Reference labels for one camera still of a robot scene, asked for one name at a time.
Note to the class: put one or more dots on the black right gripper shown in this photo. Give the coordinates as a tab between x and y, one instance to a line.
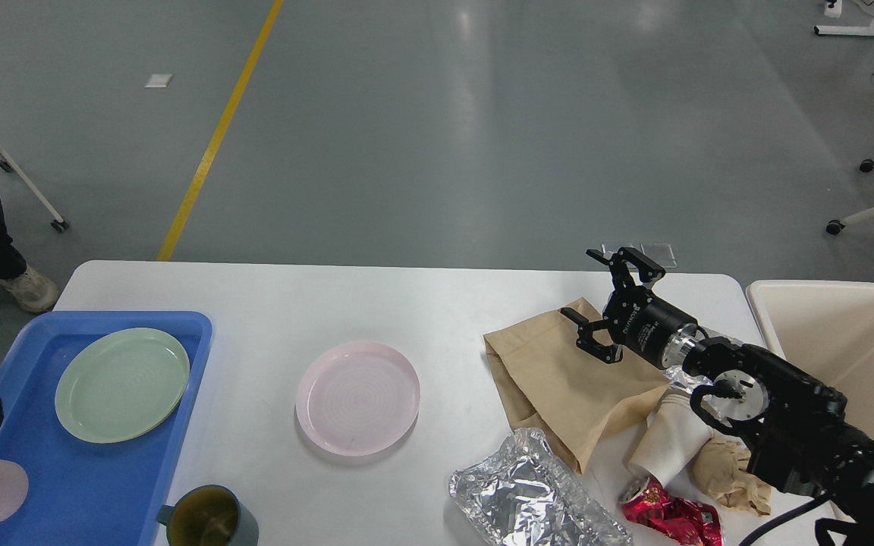
634	316

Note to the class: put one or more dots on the grey-green mug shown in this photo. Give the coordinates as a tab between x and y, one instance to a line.
209	515

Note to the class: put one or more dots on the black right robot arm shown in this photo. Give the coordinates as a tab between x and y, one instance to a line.
793	424

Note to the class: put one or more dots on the brown paper bag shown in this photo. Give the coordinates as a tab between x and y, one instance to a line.
545	381

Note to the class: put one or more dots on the blue plastic tray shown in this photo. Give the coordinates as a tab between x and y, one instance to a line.
81	493

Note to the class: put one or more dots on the crushed white paper cup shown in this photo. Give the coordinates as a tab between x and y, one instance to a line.
674	436

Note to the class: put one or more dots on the light green plate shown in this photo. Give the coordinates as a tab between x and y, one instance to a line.
122	385

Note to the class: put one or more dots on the crumpled brown paper ball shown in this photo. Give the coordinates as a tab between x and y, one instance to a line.
720	471

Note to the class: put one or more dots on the crushed red can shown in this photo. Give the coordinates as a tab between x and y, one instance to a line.
687	522

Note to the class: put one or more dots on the crumpled aluminium foil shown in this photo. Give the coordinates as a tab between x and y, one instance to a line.
523	494

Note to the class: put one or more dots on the beige plastic bin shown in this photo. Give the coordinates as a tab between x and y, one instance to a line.
825	328

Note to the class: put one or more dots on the pink plate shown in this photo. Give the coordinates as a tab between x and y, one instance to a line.
358	399

